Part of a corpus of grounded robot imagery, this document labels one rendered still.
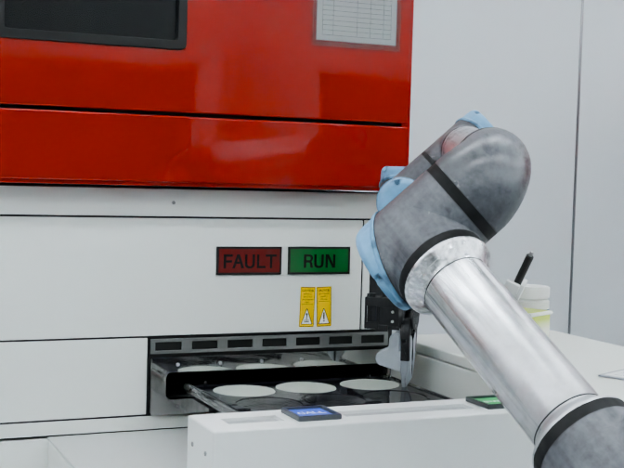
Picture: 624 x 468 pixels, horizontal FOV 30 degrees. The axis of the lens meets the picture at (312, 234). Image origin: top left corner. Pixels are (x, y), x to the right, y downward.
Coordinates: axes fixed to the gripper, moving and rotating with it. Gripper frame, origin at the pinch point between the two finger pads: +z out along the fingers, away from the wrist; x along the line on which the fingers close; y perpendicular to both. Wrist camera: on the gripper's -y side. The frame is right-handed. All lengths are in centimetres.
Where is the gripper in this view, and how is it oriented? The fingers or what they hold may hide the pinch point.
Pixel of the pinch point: (409, 379)
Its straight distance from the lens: 196.0
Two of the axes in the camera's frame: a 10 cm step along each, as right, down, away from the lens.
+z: -0.3, 10.0, 0.5
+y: -9.7, -0.4, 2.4
